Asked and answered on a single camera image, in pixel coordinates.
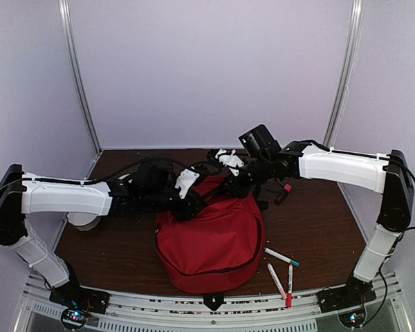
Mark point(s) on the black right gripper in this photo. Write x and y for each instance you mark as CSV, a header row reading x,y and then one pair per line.
x,y
240,190

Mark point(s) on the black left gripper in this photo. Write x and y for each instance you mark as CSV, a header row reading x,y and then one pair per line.
x,y
188,211

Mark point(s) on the black pink highlighter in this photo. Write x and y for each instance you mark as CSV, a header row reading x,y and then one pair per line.
x,y
283,194

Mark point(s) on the red backpack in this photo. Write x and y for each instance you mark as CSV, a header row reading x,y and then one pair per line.
x,y
217,251

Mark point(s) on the pink capped white marker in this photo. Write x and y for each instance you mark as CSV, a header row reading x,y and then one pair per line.
x,y
276,280

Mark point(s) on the teal capped white marker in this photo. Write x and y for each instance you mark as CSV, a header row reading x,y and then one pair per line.
x,y
281,257

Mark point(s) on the red capped white marker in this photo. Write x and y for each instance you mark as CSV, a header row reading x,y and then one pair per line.
x,y
289,297

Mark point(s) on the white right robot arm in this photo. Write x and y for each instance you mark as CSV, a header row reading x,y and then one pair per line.
x,y
386,174

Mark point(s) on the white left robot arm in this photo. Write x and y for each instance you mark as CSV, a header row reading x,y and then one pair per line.
x,y
154,187

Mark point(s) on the scalloped white bowl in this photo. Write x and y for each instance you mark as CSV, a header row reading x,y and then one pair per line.
x,y
83,221

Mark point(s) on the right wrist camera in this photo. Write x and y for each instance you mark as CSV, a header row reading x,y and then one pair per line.
x,y
230,159

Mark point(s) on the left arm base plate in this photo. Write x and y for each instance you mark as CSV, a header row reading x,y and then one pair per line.
x,y
84,299

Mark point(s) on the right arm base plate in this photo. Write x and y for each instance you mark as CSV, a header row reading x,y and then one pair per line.
x,y
336,299

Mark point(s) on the right aluminium frame post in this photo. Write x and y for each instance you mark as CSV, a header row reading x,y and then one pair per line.
x,y
348,65

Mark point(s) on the aluminium frame post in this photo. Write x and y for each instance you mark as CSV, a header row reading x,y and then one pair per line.
x,y
65,16
348,65

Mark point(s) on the front aluminium rail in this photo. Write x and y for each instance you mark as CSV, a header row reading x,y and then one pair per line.
x,y
137,312

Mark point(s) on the left aluminium frame post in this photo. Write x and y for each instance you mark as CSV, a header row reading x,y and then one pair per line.
x,y
65,16

